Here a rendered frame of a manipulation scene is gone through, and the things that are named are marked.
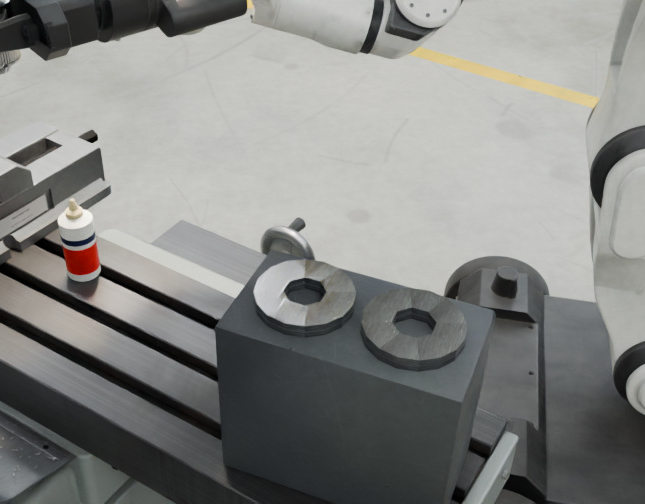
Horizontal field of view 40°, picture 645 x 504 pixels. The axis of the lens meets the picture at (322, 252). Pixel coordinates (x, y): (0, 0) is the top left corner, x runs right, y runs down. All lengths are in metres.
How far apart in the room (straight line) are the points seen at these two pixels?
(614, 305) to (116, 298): 0.68
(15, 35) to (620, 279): 0.82
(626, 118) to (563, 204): 1.81
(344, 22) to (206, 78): 2.53
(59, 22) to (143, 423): 0.41
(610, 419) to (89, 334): 0.82
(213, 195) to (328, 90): 0.81
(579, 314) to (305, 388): 0.94
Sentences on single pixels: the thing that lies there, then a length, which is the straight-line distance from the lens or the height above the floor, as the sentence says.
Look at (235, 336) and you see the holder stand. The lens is 0.76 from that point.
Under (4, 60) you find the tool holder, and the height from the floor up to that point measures 1.21.
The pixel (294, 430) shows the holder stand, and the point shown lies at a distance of 0.81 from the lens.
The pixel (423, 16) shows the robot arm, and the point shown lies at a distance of 1.01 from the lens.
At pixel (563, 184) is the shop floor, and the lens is 3.04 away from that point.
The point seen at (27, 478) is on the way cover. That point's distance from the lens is 1.00.
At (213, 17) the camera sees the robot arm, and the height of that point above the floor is 1.22.
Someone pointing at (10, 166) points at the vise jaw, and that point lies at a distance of 1.15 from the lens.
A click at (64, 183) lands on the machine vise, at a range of 1.22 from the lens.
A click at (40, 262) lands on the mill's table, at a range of 1.17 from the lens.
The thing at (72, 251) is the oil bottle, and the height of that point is 0.95.
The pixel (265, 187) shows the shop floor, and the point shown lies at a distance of 2.87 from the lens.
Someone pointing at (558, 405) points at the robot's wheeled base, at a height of 0.57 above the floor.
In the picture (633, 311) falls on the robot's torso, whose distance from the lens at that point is 1.32.
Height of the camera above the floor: 1.61
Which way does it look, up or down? 38 degrees down
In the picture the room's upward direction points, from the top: 2 degrees clockwise
